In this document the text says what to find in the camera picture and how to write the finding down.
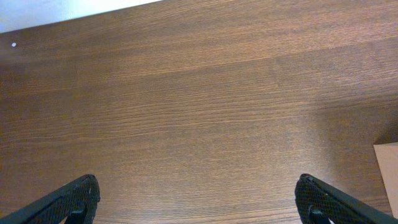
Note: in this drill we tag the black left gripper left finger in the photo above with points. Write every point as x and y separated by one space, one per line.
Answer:
75 202

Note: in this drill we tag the cardboard box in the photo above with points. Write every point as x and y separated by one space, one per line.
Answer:
387 159

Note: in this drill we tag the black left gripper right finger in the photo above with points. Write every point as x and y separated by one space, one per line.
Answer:
318 202

